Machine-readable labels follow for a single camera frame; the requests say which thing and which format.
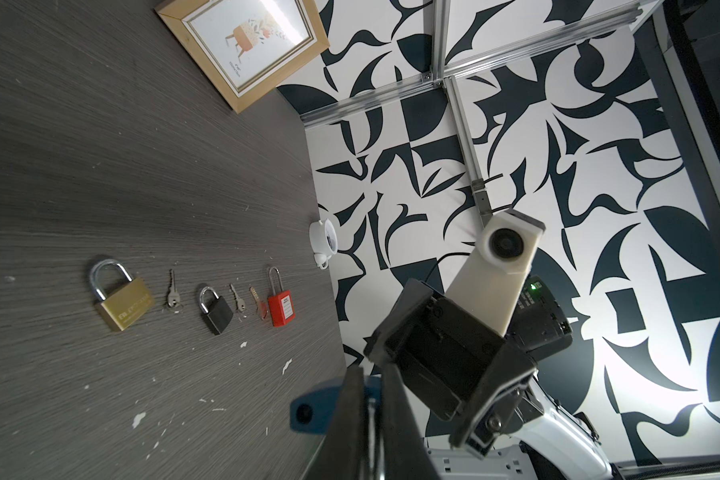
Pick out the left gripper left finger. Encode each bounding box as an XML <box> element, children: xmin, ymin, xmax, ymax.
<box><xmin>304</xmin><ymin>366</ymin><xmax>369</xmax><ymax>479</ymax></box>

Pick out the black padlock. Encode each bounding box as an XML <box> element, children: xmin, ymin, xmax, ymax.
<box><xmin>198</xmin><ymin>284</ymin><xmax>234</xmax><ymax>335</ymax></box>

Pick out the wooden picture frame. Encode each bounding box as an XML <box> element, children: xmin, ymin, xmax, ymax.
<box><xmin>155</xmin><ymin>0</ymin><xmax>329</xmax><ymax>113</ymax></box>

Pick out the wall hook rail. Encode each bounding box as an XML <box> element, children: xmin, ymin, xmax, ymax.
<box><xmin>470</xmin><ymin>178</ymin><xmax>494</xmax><ymax>227</ymax></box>

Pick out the red padlock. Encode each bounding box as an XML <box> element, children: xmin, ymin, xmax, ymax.
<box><xmin>268</xmin><ymin>266</ymin><xmax>295</xmax><ymax>328</ymax></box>

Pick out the white alarm clock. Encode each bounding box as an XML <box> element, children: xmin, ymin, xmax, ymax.
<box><xmin>309</xmin><ymin>219</ymin><xmax>338</xmax><ymax>270</ymax></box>

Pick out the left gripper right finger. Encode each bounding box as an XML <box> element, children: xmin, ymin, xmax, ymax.
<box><xmin>381</xmin><ymin>363</ymin><xmax>439</xmax><ymax>480</ymax></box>

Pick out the black padlock key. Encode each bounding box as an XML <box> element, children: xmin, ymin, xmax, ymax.
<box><xmin>229</xmin><ymin>284</ymin><xmax>246</xmax><ymax>313</ymax></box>

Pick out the red padlock key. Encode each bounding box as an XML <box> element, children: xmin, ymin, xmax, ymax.
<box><xmin>249</xmin><ymin>286</ymin><xmax>269</xmax><ymax>320</ymax></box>

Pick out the brass padlock key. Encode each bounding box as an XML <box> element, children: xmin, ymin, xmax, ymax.
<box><xmin>165</xmin><ymin>269</ymin><xmax>181</xmax><ymax>310</ymax></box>

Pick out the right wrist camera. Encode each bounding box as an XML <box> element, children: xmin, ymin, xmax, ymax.
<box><xmin>445</xmin><ymin>209</ymin><xmax>546</xmax><ymax>336</ymax></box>

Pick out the brass padlock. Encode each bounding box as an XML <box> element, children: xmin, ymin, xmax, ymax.
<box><xmin>88</xmin><ymin>258</ymin><xmax>155</xmax><ymax>332</ymax></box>

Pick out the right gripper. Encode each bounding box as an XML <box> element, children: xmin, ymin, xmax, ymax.
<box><xmin>364</xmin><ymin>276</ymin><xmax>573</xmax><ymax>457</ymax></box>

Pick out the blue padlock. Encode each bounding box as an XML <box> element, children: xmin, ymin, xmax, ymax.
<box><xmin>290</xmin><ymin>376</ymin><xmax>384</xmax><ymax>479</ymax></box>

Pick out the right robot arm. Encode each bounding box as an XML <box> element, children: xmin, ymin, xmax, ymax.
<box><xmin>365</xmin><ymin>276</ymin><xmax>616</xmax><ymax>479</ymax></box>

